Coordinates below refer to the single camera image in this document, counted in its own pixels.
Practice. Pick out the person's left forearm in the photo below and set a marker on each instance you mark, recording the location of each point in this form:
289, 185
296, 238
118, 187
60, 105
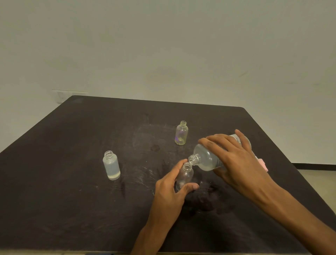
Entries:
149, 241

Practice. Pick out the pink spray cap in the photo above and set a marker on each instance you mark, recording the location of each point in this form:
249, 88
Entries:
263, 164

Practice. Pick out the small yellowish bottle purple sticker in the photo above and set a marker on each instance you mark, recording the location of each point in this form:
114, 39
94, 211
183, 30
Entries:
181, 134

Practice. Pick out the small plain clear bottle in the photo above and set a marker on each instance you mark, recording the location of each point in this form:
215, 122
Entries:
111, 166

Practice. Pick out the black skirting board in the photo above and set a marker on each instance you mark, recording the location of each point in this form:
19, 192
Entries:
315, 166

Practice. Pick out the large clear plastic bottle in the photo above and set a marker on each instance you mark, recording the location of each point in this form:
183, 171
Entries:
207, 158

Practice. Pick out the person's right hand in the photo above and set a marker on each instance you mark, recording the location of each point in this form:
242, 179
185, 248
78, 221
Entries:
244, 168

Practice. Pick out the person's left hand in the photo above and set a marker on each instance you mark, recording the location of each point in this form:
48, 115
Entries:
168, 202

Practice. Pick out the white wall socket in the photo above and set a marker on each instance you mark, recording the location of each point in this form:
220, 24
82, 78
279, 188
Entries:
69, 96

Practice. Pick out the small bottle with pink sticker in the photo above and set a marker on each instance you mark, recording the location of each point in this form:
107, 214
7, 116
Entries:
187, 174

